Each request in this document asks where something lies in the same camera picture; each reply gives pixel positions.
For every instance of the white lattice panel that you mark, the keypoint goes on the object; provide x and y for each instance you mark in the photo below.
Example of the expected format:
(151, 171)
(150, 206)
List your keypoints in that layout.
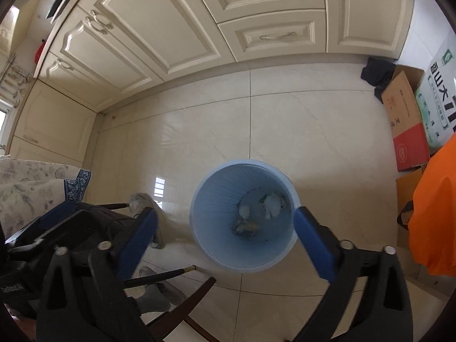
(9, 30)

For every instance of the orange bag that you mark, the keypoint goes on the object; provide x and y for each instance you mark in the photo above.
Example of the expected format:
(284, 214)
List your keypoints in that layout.
(438, 213)

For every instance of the blue plastic trash bin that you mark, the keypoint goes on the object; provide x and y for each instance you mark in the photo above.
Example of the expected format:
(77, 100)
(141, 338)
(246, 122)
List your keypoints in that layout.
(213, 203)

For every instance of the red kettle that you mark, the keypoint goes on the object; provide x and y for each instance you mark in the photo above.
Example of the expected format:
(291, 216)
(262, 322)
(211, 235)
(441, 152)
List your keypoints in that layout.
(39, 51)

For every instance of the floral tablecloth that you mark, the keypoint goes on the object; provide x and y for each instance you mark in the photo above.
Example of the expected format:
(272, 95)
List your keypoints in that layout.
(32, 185)

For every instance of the small white crumpled tissue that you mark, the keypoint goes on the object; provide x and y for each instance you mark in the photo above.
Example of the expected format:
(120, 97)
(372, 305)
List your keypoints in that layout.
(245, 212)

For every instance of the dark crumpled wrapper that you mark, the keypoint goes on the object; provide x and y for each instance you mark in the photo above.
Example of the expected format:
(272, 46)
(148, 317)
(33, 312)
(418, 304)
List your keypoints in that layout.
(245, 227)

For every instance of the person's grey sock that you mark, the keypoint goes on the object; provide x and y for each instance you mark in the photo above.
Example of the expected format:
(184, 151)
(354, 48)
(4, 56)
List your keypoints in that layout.
(153, 298)

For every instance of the metal utensil rack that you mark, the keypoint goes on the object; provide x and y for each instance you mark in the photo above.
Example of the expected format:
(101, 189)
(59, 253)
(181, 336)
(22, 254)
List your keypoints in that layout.
(14, 78)

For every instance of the wooden chair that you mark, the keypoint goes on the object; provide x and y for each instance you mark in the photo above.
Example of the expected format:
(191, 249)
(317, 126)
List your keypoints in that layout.
(185, 306)

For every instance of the brown and red cardboard box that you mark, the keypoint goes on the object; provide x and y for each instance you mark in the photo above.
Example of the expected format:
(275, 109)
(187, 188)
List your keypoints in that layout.
(406, 114)

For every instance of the black cloth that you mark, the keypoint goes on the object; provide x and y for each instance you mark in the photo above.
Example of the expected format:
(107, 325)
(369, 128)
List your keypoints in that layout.
(377, 71)

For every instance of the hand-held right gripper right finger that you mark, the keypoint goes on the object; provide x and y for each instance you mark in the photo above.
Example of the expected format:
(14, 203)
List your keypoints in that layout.
(315, 245)

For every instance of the window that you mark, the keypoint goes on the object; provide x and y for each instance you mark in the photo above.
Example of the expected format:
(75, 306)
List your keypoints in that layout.
(3, 128)

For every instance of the black metal rod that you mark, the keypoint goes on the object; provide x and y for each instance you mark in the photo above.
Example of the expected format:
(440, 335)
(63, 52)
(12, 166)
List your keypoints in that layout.
(164, 275)
(115, 206)

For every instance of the large white crumpled tissue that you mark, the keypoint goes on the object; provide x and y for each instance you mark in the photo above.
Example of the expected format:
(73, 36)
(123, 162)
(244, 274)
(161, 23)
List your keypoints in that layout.
(272, 206)

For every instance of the plain cream corner cabinet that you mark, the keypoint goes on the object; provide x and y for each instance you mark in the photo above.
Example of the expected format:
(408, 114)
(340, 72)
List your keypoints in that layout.
(53, 124)

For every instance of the person's grey shoe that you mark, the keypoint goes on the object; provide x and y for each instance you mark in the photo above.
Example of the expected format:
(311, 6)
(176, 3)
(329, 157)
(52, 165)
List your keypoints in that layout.
(174, 294)
(142, 203)

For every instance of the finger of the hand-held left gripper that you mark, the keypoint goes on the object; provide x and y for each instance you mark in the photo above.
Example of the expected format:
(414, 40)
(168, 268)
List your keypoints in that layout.
(46, 229)
(57, 213)

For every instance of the narrow cream cabinet door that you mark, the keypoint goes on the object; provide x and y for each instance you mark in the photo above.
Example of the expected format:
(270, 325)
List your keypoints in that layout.
(71, 82)

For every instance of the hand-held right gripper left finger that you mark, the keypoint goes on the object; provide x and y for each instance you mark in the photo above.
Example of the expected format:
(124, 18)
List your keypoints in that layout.
(137, 245)

